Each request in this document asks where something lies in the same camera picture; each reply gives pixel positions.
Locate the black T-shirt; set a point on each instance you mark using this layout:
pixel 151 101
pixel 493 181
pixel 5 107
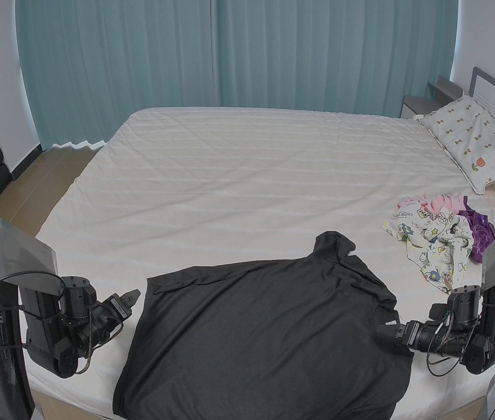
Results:
pixel 251 330

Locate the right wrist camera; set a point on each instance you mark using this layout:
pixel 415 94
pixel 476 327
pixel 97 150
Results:
pixel 439 313

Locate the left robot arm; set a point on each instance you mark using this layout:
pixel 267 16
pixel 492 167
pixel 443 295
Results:
pixel 37 304

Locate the bed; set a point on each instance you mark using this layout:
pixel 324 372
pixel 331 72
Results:
pixel 251 182

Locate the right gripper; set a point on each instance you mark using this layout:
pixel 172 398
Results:
pixel 426 337

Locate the white printed garment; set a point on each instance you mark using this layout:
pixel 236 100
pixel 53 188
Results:
pixel 435 243

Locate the blue-green curtain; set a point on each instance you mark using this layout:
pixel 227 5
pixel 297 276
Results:
pixel 120 50
pixel 339 37

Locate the grey bedside table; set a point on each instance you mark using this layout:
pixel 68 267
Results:
pixel 422 103

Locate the white printed pillow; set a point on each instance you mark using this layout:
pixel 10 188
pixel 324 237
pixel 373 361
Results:
pixel 475 142

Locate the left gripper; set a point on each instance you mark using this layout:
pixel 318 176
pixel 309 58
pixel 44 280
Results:
pixel 109 320

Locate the purple garment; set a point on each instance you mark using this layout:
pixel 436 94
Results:
pixel 483 234

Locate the pink garment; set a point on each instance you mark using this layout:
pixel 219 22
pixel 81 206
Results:
pixel 442 201

